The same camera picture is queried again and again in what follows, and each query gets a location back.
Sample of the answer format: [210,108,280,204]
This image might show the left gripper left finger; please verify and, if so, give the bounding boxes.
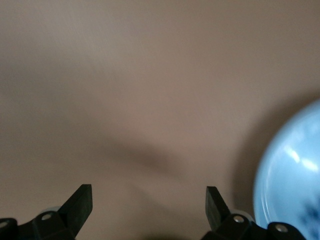
[22,184,94,240]

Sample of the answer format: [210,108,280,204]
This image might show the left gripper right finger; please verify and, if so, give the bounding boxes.
[199,186,272,240]

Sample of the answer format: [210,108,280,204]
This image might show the blue plate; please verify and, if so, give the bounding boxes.
[252,97,320,240]

